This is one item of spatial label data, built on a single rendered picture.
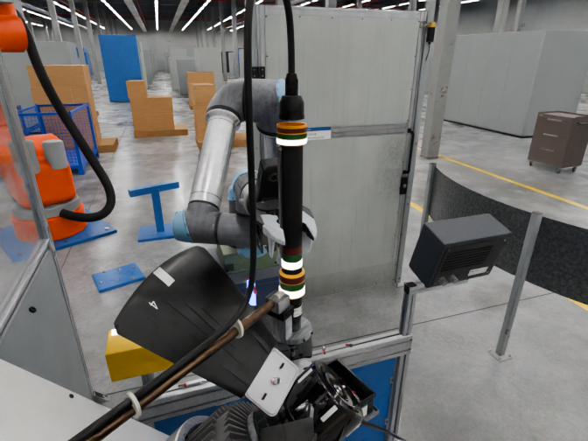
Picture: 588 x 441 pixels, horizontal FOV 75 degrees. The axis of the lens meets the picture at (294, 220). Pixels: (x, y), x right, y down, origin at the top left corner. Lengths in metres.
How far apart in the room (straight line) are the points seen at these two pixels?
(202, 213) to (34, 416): 0.48
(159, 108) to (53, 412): 9.32
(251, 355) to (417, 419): 1.76
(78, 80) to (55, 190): 4.30
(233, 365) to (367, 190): 2.31
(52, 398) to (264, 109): 0.77
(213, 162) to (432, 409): 1.86
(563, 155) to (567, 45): 3.91
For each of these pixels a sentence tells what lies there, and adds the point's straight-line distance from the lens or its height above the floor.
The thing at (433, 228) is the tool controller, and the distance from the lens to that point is 1.27.
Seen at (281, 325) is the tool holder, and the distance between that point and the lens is 0.67.
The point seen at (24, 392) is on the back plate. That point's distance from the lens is 0.68.
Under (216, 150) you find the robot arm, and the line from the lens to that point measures 0.99.
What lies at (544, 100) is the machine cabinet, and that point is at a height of 0.83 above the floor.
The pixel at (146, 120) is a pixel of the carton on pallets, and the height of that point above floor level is 0.37.
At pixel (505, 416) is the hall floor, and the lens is 2.52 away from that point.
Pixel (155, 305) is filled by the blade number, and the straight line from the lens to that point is 0.61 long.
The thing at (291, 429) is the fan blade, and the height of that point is 1.38.
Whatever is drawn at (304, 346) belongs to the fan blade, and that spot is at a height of 1.18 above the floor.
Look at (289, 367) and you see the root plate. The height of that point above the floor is 1.26.
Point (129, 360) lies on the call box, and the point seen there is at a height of 1.04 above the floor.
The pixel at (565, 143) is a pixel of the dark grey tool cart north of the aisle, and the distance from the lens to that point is 7.40.
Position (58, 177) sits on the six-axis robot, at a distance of 4.43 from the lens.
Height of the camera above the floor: 1.74
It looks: 23 degrees down
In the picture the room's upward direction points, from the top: straight up
